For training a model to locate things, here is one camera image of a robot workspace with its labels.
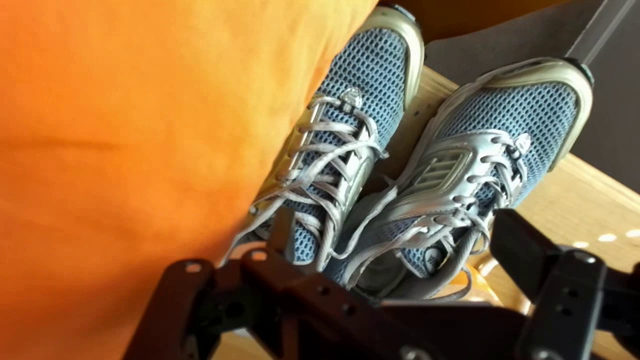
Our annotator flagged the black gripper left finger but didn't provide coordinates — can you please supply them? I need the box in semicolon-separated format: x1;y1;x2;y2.
122;247;537;360

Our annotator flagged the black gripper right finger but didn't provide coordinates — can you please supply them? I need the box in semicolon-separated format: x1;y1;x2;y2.
490;207;640;360

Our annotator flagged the blue grey running shoe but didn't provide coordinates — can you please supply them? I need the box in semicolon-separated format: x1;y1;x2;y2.
327;56;596;304
222;3;426;276

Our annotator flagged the orange pillow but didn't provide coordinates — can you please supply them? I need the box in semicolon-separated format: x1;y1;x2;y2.
0;0;381;360

